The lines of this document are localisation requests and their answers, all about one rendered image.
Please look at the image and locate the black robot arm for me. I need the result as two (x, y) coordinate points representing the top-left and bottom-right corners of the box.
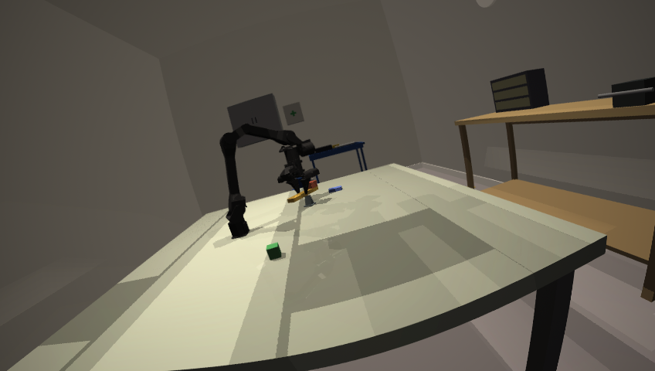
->
(219, 124), (315, 239)

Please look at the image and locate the small green cube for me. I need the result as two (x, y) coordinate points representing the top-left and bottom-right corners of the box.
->
(266, 243), (281, 260)

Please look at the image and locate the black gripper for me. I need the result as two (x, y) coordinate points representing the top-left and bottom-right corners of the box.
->
(277, 158), (320, 195)

